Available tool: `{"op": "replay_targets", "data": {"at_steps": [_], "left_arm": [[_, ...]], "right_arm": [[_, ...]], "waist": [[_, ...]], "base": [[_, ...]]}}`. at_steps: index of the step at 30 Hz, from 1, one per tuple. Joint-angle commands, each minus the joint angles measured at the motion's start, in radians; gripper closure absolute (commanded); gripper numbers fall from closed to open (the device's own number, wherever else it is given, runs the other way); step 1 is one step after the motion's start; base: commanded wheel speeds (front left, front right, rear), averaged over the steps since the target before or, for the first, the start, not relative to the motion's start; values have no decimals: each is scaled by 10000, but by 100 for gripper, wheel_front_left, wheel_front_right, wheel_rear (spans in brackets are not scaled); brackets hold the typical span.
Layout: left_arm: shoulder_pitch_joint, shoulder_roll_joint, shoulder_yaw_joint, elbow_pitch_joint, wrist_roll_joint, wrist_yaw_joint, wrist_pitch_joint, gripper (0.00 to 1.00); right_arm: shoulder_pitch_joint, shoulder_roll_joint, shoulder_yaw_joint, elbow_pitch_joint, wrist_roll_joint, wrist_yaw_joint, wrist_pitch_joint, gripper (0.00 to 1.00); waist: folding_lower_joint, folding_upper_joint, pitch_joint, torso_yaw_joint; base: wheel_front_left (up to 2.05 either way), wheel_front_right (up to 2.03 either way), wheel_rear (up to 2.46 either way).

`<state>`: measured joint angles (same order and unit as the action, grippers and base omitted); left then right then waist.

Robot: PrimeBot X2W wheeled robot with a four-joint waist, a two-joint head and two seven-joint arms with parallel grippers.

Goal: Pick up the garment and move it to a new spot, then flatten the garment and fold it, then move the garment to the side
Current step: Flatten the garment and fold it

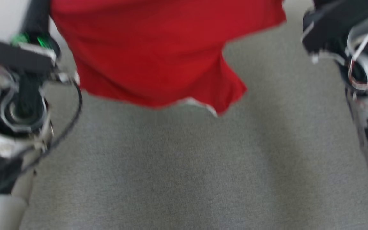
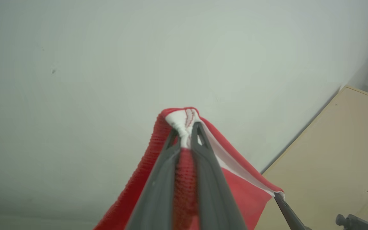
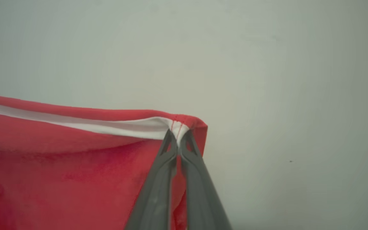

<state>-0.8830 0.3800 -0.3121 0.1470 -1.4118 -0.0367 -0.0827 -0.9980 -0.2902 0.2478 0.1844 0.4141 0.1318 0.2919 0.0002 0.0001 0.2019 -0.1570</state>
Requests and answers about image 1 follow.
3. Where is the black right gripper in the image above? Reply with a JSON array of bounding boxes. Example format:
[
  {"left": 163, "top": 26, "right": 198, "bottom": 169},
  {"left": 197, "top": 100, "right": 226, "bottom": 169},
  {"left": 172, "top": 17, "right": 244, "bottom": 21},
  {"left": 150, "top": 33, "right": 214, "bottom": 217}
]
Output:
[{"left": 302, "top": 0, "right": 368, "bottom": 55}]

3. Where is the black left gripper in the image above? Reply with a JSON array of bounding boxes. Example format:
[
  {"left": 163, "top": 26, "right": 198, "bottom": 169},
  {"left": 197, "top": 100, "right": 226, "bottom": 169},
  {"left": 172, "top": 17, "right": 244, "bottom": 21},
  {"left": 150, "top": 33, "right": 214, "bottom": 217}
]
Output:
[{"left": 0, "top": 0, "right": 62, "bottom": 78}]

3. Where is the red basketball jersey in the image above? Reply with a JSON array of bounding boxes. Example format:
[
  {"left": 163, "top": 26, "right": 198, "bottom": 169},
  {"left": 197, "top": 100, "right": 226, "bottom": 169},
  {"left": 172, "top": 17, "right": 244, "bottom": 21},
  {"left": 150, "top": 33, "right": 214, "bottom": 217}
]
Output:
[{"left": 50, "top": 0, "right": 287, "bottom": 117}]

